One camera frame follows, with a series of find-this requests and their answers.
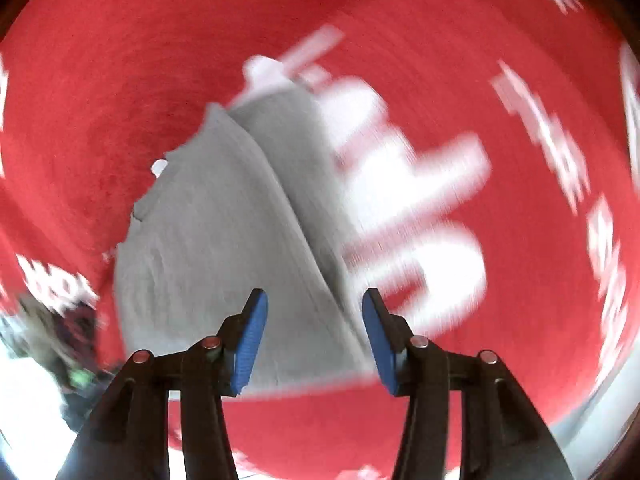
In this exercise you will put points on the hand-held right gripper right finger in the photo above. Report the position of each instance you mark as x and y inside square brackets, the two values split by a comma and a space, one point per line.
[381, 345]

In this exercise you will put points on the grey sweatshirt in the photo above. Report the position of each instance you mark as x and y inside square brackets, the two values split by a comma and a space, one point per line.
[225, 240]

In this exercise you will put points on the red printed blanket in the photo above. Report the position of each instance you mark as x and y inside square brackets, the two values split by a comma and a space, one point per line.
[525, 185]

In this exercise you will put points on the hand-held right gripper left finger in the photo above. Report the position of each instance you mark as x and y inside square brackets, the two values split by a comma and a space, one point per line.
[249, 340]

